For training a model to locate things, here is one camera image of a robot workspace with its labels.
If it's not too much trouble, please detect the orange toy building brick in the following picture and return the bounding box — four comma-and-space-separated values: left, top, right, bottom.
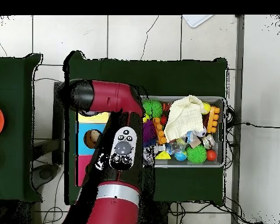
206, 106, 221, 134
152, 117, 167, 145

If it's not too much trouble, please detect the wooden box with three holes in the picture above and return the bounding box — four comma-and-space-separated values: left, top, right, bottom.
75, 111, 111, 187

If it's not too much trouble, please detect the purple spiky rubber toy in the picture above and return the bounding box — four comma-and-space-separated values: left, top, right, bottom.
143, 120, 157, 146

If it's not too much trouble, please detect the green spiky rubber ball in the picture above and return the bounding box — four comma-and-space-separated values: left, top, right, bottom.
186, 145, 208, 164
142, 99, 163, 118

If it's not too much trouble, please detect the cream knitted cloth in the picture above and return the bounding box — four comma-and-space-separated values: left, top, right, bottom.
163, 94, 206, 143

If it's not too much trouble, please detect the dark green table cloth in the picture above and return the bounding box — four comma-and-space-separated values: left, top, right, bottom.
64, 51, 228, 207
0, 53, 44, 204

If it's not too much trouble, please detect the white tray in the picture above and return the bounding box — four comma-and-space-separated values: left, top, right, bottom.
181, 15, 214, 29

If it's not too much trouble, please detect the grey metal bar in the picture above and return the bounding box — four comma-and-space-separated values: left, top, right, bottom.
230, 15, 245, 224

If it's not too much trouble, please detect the silver wire mesh bin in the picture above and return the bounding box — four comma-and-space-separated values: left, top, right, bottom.
141, 95, 226, 168

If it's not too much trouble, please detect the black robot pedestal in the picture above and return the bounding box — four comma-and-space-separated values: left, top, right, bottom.
153, 201, 171, 224

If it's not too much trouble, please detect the thin black cable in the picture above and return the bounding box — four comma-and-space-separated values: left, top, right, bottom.
225, 121, 280, 130

